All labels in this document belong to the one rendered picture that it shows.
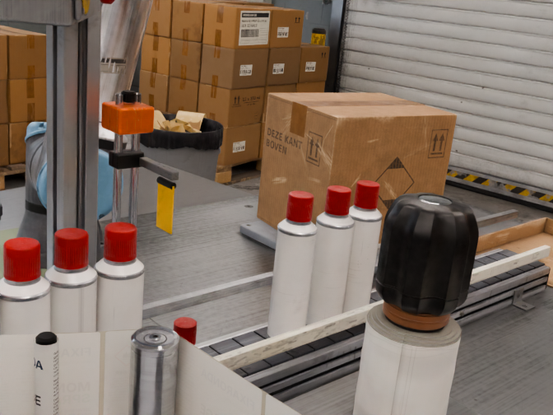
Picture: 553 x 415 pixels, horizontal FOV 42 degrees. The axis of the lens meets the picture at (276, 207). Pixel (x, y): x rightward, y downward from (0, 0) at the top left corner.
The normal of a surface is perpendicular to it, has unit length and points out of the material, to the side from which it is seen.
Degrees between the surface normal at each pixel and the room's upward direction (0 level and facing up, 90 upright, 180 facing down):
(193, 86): 87
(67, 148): 90
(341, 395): 0
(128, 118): 90
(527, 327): 0
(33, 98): 90
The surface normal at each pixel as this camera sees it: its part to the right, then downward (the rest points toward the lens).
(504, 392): 0.10, -0.95
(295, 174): -0.84, 0.08
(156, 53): -0.58, 0.19
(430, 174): 0.52, 0.31
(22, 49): 0.79, 0.26
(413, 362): -0.14, 0.30
